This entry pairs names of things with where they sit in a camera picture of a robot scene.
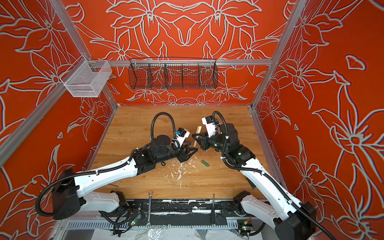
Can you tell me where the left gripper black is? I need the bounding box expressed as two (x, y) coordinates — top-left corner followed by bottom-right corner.
(156, 139), (198, 164)

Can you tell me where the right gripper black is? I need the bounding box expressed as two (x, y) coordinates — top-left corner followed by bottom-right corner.
(191, 130), (231, 154)

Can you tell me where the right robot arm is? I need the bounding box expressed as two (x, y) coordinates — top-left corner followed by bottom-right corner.
(193, 111), (335, 240)

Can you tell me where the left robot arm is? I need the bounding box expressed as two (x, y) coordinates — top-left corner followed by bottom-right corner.
(35, 112), (198, 220)

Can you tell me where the green pen cap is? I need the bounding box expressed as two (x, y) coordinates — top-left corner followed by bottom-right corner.
(201, 160), (210, 167)

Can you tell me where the silver wrench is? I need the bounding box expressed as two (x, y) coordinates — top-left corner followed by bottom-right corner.
(146, 191), (153, 229)

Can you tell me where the black clamp bar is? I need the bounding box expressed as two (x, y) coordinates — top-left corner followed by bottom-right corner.
(210, 194), (216, 225)

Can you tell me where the clear plastic bin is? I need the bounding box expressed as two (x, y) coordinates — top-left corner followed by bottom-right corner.
(60, 56), (112, 98)

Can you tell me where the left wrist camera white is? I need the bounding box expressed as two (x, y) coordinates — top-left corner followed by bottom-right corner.
(176, 128), (190, 147)

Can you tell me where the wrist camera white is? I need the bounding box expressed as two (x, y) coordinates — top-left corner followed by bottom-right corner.
(176, 128), (190, 147)
(202, 116), (218, 138)

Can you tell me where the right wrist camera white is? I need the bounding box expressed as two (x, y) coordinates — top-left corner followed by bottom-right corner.
(202, 116), (218, 138)

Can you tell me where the black mounting base plate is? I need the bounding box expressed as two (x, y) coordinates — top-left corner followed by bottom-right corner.
(119, 197), (262, 228)

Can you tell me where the black wire basket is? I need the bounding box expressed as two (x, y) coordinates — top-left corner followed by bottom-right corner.
(128, 58), (219, 90)

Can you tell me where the grey slotted cable duct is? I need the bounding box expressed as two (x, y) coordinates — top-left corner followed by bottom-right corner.
(65, 219), (239, 231)

